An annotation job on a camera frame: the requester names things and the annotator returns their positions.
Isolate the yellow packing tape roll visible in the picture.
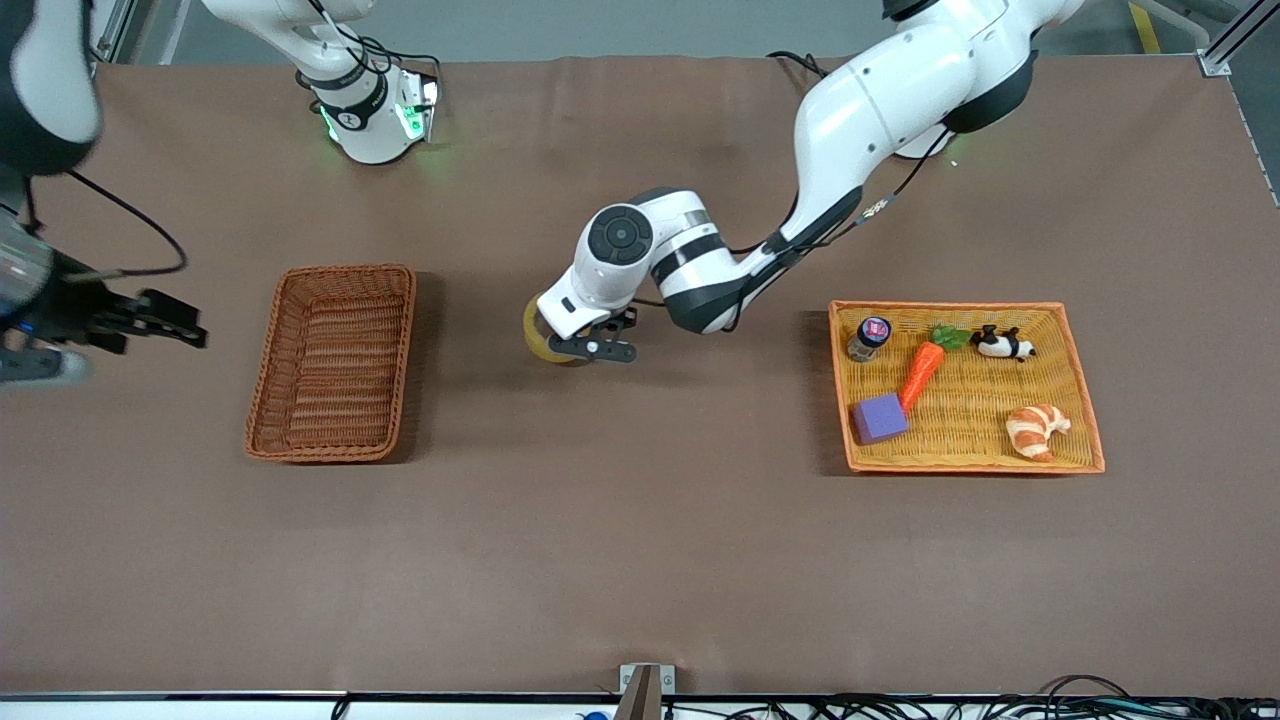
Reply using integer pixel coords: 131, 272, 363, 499
522, 296, 593, 367

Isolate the brown wicker basket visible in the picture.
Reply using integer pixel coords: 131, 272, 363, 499
244, 263, 418, 464

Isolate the orange wicker basket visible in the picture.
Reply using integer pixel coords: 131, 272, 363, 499
827, 300, 1107, 475

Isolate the large table cover sheet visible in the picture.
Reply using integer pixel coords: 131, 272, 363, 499
0, 55, 1280, 698

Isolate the small jar purple lid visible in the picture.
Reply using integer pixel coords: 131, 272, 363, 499
846, 316, 893, 363

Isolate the purple foam cube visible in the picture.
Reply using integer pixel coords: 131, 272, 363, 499
850, 392, 912, 447

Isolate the orange toy carrot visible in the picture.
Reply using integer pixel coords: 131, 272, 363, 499
897, 323, 972, 414

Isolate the black white panda toy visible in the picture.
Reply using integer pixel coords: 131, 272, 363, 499
970, 324, 1037, 363

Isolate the toy croissant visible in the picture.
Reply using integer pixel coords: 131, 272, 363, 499
1004, 402, 1073, 463

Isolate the aluminium frame profile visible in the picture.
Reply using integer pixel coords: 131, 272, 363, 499
1140, 0, 1280, 79
88, 0, 161, 65

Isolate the metal table bracket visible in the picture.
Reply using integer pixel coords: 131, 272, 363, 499
617, 662, 677, 720

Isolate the white table edge rail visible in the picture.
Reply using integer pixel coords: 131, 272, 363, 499
0, 692, 1280, 720

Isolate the black cable tangle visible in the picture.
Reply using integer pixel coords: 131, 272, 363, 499
660, 674, 1280, 720

